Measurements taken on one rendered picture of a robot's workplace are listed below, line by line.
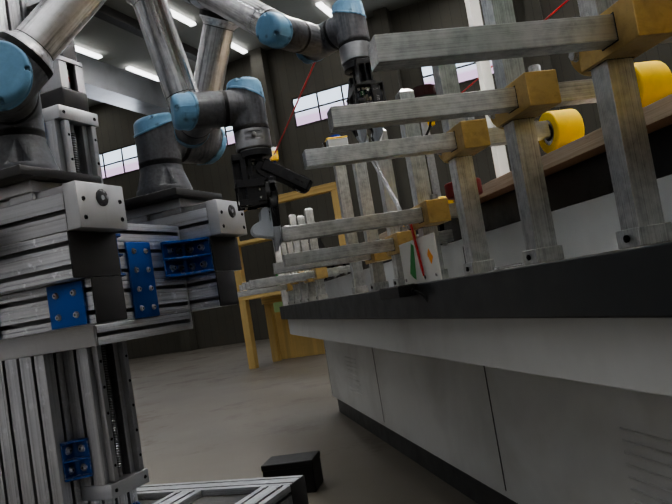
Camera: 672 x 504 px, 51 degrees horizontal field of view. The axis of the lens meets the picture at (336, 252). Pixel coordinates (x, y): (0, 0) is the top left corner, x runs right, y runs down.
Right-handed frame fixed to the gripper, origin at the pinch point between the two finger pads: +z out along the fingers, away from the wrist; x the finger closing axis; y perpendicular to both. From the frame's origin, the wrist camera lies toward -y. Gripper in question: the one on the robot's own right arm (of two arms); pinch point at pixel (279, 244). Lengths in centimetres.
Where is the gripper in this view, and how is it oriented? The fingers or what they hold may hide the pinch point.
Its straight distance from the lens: 146.0
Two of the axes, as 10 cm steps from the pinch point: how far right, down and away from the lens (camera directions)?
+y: -9.7, 1.5, -2.0
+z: 1.6, 9.9, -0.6
